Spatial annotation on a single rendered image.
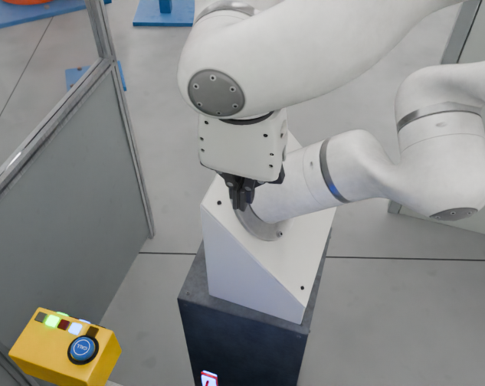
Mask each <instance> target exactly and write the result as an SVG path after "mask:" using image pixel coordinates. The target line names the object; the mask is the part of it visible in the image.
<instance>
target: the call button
mask: <svg viewBox="0 0 485 386"><path fill-rule="evenodd" d="M94 348H95V347H94V343H93V341H92V340H91V339H89V338H87V337H82V338H78V339H77V340H76V341H75V342H74V343H73V344H72V346H71V348H70V353H71V354H72V356H73V357H74V358H75V359H76V360H78V361H84V360H86V359H88V358H89V357H90V356H91V355H92V354H93V352H94Z"/></svg>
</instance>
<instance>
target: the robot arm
mask: <svg viewBox="0 0 485 386"><path fill-rule="evenodd" d="M465 1H468V0H195V16H194V21H193V26H192V29H191V31H190V34H189V36H188V38H187V40H186V42H185V45H184V47H183V49H182V52H181V55H180V58H179V63H178V68H177V84H178V87H179V91H180V94H181V95H182V97H183V99H184V101H185V102H186V103H187V104H188V105H189V106H190V107H191V108H192V109H193V110H194V111H196V112H197V113H199V120H198V156H199V159H200V164H201V165H203V166H204V167H206V168H209V169H211V170H215V171H216V172H217V173H218V174H219V175H220V176H221V177H222V178H223V179H224V182H225V185H226V186H227V187H228V192H229V198H230V201H231V205H232V208H233V210H234V212H235V214H236V217H237V218H238V220H239V221H240V223H241V225H242V226H243V227H244V229H245V230H246V231H247V232H248V233H250V234H251V235H252V236H254V237H256V238H257V239H259V240H262V241H275V240H279V239H281V238H283V237H284V236H286V235H287V234H288V232H289V231H290V229H291V228H292V226H293V222H294V219H295V217H298V216H301V215H305V214H310V213H313V212H317V211H321V210H325V209H328V208H334V207H337V206H340V205H343V204H348V203H352V202H355V201H361V200H364V199H369V198H386V199H388V200H391V201H394V202H397V203H399V204H401V205H403V206H405V207H406V208H409V209H411V210H413V211H415V212H417V213H419V214H422V215H424V216H426V217H429V218H433V219H437V220H438V221H456V220H460V219H463V218H468V217H471V216H472V215H473V214H475V213H477V212H478V211H479V210H480V209H482V208H483V207H484V206H485V131H484V127H483V120H482V116H481V110H482V109H483V107H484V106H485V61H481V62H476V63H469V64H441V65H434V66H429V67H423V68H421V69H419V70H416V71H415V72H413V73H412V74H410V75H408V76H407V77H406V78H405V79H404V80H403V82H402V83H401V84H400V86H399V88H398V90H397V93H396V95H395V122H396V128H397V134H398V144H399V150H400V156H401V161H400V162H399V164H398V165H395V164H394V163H393V162H392V161H391V159H390V158H389V157H388V155H387V153H386V152H385V150H384V149H383V147H382V145H381V144H380V142H379V141H378V140H377V139H376V138H375V137H374V136H373V135H372V134H371V133H370V132H368V131H366V130H364V129H354V130H349V131H347V132H342V133H340V134H337V135H335V136H331V137H329V138H327V139H324V140H321V141H319V142H315V143H313V144H311V145H308V146H305V147H303V148H300V149H297V150H294V151H292V152H288V153H287V146H288V130H287V111H286V107H288V106H292V105H295V104H298V103H302V102H305V101H307V100H311V99H314V98H317V97H320V96H322V95H324V94H327V93H329V92H331V91H334V90H336V89H338V88H340V87H342V86H343V85H345V84H347V83H349V82H350V81H352V80H354V79H356V78H357V77H359V76H360V75H362V74H363V73H365V72H366V71H367V70H369V69H370V68H371V67H373V66H374V65H375V64H377V63H378V62H379V61H380V60H381V59H382V58H383V57H384V56H385V55H386V54H387V53H389V52H390V51H391V50H392V49H393V48H394V47H395V46H396V45H397V44H398V43H399V42H400V41H401V40H402V38H403V37H404V36H405V35H406V34H407V33H408V32H409V31H410V30H411V29H412V28H413V27H414V26H415V25H416V24H417V23H418V22H419V21H420V20H422V19H423V18H425V17H426V16H428V15H429V14H431V13H433V12H435V11H438V10H440V9H442V8H446V7H448V6H451V5H455V4H458V3H461V2H465Z"/></svg>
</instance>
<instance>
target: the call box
mask: <svg viewBox="0 0 485 386"><path fill-rule="evenodd" d="M39 312H44V313H47V314H48V316H47V318H46V319H45V321H44V322H43V323H41V322H37V321H35V320H34V318H35V317H36V315H37V314H38V313H39ZM50 315H52V316H56V317H58V318H59V320H58V321H57V324H56V325H55V327H53V326H50V325H46V321H47V320H48V318H49V316H50ZM61 319H65V320H67V321H70V325H69V326H68V327H67V330H66V331H64V330H62V329H58V328H57V325H58V324H59V322H60V321H61ZM73 322H74V323H77V324H79V325H82V327H81V329H80V331H79V332H78V334H77V335H76V334H74V333H71V332H68V330H69V329H70V327H71V325H72V324H73ZM90 326H93V327H96V328H98V329H99V331H98V333H97V335H96V337H95V338H93V337H90V336H88V335H86V333H87V330H88V329H89V328H90ZM82 337H87V338H89V339H91V340H92V341H93V343H94V347H95V348H94V352H93V354H92V355H91V356H90V357H89V358H88V359H86V360H84V361H78V360H76V359H75V358H74V357H73V356H72V354H71V353H70V348H71V346H72V344H73V343H74V342H75V341H76V340H77V339H78V338H82ZM121 352H122V349H121V347H120V344H119V343H118V341H117V339H116V336H115V334H114V332H113V331H111V330H109V329H105V328H102V327H99V326H97V325H93V324H90V323H88V322H84V321H81V320H78V319H74V318H71V317H69V316H65V315H62V314H60V313H57V312H53V311H50V310H48V309H44V308H41V307H39V308H38V309H37V311H36V312H35V314H34V315H33V316H32V318H31V320H30V321H29V323H28V324H27V325H26V327H25V329H24V330H23V332H22V333H21V335H20V336H19V338H18V340H17V341H16V343H15V344H14V345H13V347H12V348H11V350H10V352H9V353H8V355H9V356H10V358H11V359H12V360H13V361H14V362H15V363H16V364H17V365H18V367H19V368H20V369H21V370H22V371H23V372H24V373H25V374H27V375H31V376H34V377H36V378H40V379H42V380H44V381H48V382H50V383H53V384H56V385H59V386H104V385H105V384H106V382H107V379H108V377H109V376H110V374H111V372H112V370H113V368H114V366H115V364H116V362H117V360H118V358H119V356H120V354H121Z"/></svg>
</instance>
